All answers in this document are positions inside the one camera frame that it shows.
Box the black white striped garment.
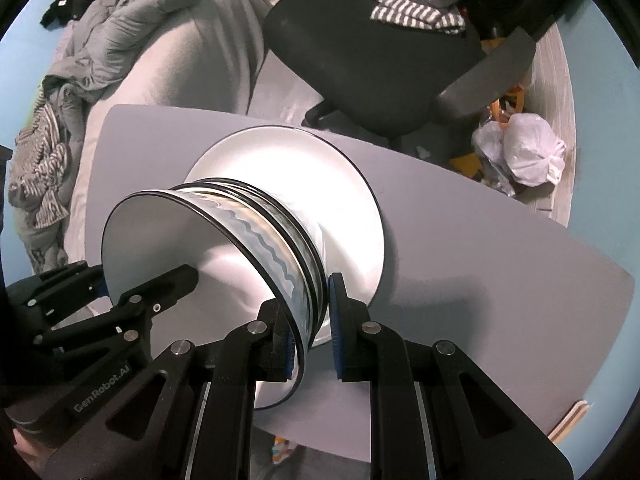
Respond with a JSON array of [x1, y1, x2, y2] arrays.
[[10, 102, 71, 231]]

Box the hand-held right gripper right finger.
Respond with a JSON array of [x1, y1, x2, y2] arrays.
[[326, 272, 575, 480]]

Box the orange object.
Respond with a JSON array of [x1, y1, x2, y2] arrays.
[[487, 85, 526, 126]]

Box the white ribbed bowl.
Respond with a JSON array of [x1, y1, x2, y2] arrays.
[[101, 187, 307, 412], [215, 177, 329, 346], [200, 180, 322, 351]]

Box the white knotted plastic bag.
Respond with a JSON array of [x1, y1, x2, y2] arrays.
[[472, 112, 568, 188]]

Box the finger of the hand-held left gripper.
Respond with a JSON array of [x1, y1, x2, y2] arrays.
[[5, 261, 107, 327], [32, 264, 201, 358]]

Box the wooden board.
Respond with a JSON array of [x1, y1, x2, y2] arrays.
[[549, 400, 593, 443]]

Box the white plate with dark rim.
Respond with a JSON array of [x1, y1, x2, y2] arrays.
[[184, 125, 386, 350]]

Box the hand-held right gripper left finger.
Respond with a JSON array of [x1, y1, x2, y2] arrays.
[[47, 301, 301, 480]]

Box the grey green garment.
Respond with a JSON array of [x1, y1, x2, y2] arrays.
[[20, 220, 68, 273]]

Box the black office chair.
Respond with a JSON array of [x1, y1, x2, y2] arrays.
[[230, 0, 538, 138]]

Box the grey bed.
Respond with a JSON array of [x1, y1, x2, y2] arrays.
[[15, 0, 273, 311]]

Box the person's left hand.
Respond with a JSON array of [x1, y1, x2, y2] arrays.
[[12, 430, 51, 466]]

